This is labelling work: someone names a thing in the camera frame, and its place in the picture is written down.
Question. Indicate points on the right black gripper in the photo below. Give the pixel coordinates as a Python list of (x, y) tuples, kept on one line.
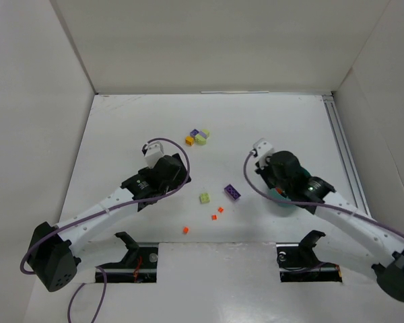
[(266, 173)]

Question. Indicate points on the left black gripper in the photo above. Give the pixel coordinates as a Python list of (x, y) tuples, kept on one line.
[(180, 166)]

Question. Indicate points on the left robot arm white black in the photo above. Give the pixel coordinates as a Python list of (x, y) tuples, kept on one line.
[(58, 252)]

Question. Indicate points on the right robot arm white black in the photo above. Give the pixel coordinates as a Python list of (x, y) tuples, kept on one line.
[(381, 255)]

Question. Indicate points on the teal round divided container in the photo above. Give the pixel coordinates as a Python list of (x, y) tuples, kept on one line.
[(279, 198)]

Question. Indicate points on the orange yellow cube lego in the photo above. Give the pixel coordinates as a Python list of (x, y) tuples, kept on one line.
[(189, 141)]

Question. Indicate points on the light green square lego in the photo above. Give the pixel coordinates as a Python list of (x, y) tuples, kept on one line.
[(204, 198)]

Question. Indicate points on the light green rounded lego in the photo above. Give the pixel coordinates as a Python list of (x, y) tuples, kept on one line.
[(200, 140)]

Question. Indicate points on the small purple lego brick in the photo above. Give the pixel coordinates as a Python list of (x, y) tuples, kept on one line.
[(194, 132)]

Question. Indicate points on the light green small lego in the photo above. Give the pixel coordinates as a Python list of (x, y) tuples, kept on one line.
[(206, 133)]

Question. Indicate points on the purple long lego brick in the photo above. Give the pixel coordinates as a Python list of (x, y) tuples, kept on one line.
[(232, 192)]

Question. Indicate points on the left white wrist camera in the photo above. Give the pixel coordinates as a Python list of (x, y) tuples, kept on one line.
[(152, 153)]

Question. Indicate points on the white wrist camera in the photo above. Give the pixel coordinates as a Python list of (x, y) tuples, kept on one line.
[(152, 153), (262, 150)]

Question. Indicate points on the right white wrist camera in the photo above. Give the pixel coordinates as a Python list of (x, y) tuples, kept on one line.
[(262, 150)]

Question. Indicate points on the aluminium rail right side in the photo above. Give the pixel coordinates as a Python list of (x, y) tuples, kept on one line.
[(347, 160)]

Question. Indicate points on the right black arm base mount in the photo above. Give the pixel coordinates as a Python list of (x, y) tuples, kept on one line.
[(298, 263)]

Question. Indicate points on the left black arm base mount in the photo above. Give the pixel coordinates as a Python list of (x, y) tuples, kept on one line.
[(138, 264)]

